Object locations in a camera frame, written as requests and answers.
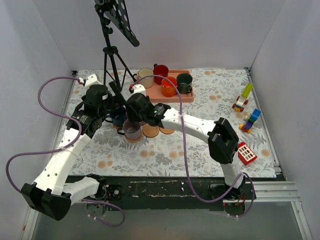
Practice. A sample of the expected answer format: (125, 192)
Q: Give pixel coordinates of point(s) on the orange mug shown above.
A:
(168, 86)

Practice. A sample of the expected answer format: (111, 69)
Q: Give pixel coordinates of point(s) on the toy brick car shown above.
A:
(242, 100)

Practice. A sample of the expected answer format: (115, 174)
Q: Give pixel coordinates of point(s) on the black music stand tripod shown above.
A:
(115, 12)

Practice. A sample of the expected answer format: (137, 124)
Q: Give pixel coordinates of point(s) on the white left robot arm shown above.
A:
(48, 194)

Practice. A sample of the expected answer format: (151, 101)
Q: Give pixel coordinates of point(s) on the blue green toy bricks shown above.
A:
(249, 121)

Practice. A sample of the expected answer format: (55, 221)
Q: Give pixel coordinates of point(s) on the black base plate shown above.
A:
(160, 193)

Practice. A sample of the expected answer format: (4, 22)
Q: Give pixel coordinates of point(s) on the dark green mug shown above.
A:
(184, 83)

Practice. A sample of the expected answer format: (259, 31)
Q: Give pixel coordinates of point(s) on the grey lilac mug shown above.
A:
(131, 130)

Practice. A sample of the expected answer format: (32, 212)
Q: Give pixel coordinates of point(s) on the red toy brick window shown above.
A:
(245, 154)

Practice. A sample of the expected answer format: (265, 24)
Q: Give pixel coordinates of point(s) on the woven cork coaster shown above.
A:
(136, 140)

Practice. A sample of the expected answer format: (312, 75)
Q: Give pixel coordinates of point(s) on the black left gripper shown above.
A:
(116, 97)

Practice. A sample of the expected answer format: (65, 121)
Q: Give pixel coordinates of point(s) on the cream enamel mug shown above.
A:
(145, 77)

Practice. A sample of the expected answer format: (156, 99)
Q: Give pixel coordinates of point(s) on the light wooden coaster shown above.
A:
(166, 131)
(150, 131)

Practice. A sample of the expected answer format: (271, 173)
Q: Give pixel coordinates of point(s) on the dark blue mug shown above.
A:
(117, 117)

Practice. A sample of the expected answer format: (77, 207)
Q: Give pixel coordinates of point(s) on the pink serving tray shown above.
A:
(156, 96)

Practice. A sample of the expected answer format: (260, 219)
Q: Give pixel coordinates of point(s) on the floral table mat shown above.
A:
(175, 155)

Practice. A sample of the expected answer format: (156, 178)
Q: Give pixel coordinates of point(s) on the red mug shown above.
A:
(160, 70)

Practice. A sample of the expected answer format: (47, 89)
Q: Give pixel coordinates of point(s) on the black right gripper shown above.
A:
(132, 117)

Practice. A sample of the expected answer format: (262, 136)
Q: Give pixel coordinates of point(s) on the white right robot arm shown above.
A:
(222, 140)

